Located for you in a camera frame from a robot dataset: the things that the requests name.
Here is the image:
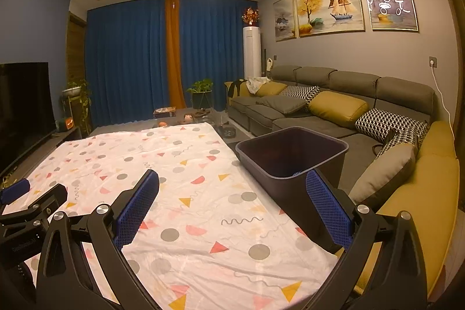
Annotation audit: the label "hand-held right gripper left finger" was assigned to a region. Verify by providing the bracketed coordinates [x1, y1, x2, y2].
[34, 169, 171, 310]

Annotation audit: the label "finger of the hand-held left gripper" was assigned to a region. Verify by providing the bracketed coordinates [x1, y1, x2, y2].
[0, 178, 30, 205]
[0, 183, 69, 228]

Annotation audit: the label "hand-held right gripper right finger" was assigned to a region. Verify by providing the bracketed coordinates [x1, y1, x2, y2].
[305, 169, 429, 310]

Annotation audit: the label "grey plastic bin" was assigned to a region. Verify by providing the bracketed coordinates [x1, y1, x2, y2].
[235, 126, 349, 254]

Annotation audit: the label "printed white tablecloth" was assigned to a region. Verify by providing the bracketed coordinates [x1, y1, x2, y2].
[0, 122, 346, 310]

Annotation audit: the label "large grey cushion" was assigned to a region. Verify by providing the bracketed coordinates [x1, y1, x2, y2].
[348, 142, 418, 205]

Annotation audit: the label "black television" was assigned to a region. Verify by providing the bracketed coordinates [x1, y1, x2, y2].
[0, 62, 56, 169]

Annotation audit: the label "flat printed box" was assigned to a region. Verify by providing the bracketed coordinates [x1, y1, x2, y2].
[153, 107, 178, 119]

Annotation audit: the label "black white patterned cushion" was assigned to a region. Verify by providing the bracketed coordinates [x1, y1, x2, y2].
[279, 85, 321, 103]
[354, 108, 431, 144]
[374, 126, 418, 158]

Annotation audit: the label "large yellow cushion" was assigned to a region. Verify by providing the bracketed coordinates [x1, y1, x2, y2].
[308, 91, 370, 129]

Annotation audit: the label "dark coffee table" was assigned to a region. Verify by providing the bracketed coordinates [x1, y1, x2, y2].
[153, 107, 251, 140]

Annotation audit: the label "trailing plant in white bowl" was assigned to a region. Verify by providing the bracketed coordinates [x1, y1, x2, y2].
[62, 78, 91, 132]

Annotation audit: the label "flat grey cushion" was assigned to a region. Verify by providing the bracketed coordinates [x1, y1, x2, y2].
[255, 94, 309, 115]

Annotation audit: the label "grey sectional sofa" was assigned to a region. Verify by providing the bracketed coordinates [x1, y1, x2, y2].
[224, 65, 459, 300]

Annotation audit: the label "potted plant in dark pot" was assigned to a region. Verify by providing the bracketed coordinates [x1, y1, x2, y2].
[186, 78, 214, 110]

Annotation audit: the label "small yellow cushion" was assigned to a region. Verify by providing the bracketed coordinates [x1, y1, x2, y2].
[254, 81, 288, 98]

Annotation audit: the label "white clothes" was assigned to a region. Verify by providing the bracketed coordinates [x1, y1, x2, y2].
[246, 76, 270, 93]

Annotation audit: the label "blue curtain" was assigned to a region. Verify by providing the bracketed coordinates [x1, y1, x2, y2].
[180, 0, 258, 111]
[85, 0, 171, 129]

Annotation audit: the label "orange curtain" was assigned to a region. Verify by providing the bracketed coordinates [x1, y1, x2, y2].
[164, 0, 187, 108]

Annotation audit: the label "white standing air conditioner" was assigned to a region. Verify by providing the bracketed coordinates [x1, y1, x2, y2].
[242, 26, 262, 78]

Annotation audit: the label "small landscape painting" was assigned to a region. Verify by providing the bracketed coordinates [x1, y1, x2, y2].
[272, 0, 298, 42]

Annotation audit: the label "sailboat tree painting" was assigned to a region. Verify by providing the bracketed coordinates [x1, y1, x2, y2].
[295, 0, 366, 38]

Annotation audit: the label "red flower decoration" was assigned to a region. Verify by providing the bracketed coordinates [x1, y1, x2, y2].
[242, 7, 260, 26]

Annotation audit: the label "white charging cable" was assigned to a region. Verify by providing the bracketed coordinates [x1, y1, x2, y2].
[432, 65, 456, 144]

